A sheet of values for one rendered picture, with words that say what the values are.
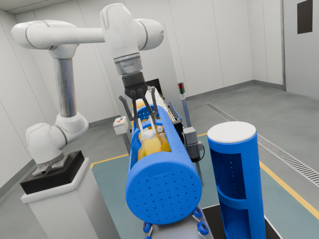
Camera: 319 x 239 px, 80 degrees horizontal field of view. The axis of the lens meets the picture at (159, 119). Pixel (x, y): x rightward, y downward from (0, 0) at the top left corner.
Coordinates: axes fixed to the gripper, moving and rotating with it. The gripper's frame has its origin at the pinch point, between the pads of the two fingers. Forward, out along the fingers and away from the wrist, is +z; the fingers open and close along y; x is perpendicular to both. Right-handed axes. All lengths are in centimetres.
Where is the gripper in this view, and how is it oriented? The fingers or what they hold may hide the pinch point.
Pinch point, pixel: (146, 126)
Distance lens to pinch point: 71.7
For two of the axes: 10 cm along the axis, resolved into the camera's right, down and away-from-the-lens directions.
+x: -0.9, -3.0, 9.5
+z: 2.4, 9.2, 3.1
